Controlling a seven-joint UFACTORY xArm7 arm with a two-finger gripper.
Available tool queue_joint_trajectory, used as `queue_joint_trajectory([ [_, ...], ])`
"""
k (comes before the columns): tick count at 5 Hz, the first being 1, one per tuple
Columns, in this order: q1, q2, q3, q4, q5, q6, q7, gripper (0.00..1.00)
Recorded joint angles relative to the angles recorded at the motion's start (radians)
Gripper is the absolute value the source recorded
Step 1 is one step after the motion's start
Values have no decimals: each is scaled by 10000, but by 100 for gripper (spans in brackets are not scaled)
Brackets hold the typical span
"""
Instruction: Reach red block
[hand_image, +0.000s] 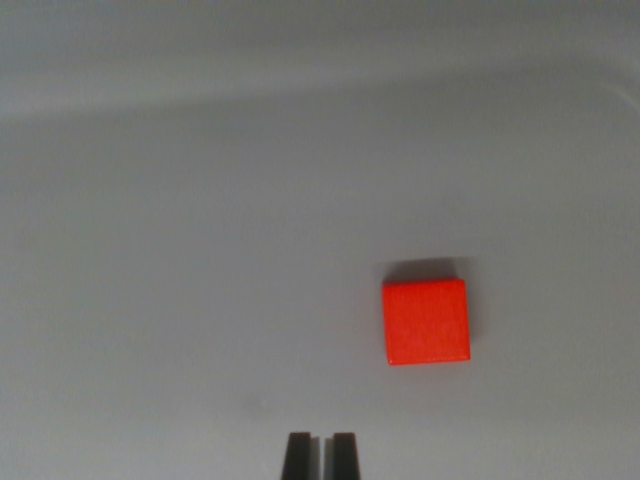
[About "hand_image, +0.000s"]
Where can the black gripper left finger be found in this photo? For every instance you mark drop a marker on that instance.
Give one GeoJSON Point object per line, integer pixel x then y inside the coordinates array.
{"type": "Point", "coordinates": [299, 457]}

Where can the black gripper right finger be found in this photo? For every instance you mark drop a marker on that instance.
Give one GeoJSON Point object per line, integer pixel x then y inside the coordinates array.
{"type": "Point", "coordinates": [345, 457]}

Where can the red wooden block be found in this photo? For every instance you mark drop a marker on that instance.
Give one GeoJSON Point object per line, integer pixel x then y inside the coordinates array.
{"type": "Point", "coordinates": [426, 322]}

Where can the white plastic tray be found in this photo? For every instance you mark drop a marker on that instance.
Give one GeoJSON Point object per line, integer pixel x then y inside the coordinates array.
{"type": "Point", "coordinates": [200, 225]}

